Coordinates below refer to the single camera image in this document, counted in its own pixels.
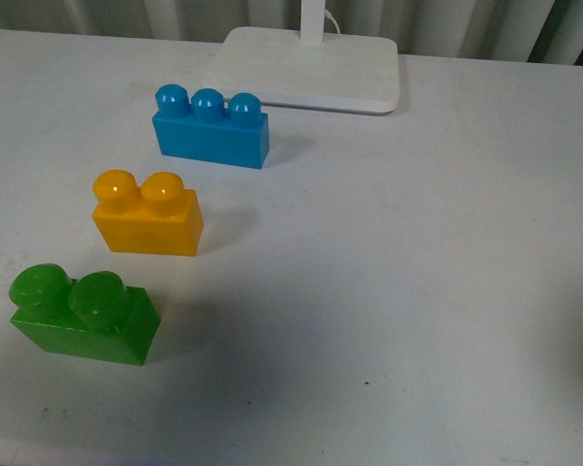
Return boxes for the yellow two-stud toy block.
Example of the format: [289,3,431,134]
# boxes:
[92,170,204,256]

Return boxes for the blue three-stud toy block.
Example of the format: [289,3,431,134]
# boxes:
[153,83,269,169]

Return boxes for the green two-stud toy block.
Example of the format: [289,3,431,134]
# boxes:
[9,263,160,365]

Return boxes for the white desk lamp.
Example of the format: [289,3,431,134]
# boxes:
[202,1,400,115]

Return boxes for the grey pleated curtain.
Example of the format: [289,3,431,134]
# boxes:
[0,0,583,65]

